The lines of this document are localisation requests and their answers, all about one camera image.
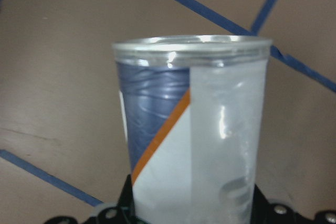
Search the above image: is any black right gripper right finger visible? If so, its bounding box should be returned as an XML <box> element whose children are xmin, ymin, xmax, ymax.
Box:
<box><xmin>250</xmin><ymin>185</ymin><xmax>269</xmax><ymax>224</ymax></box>

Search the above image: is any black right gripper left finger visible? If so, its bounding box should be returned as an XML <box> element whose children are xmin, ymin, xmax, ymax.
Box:
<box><xmin>117</xmin><ymin>175</ymin><xmax>137</xmax><ymax>224</ymax></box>

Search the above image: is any clear Wilson tennis ball can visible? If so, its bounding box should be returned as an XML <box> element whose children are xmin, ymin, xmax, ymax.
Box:
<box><xmin>113</xmin><ymin>35</ymin><xmax>272</xmax><ymax>223</ymax></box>

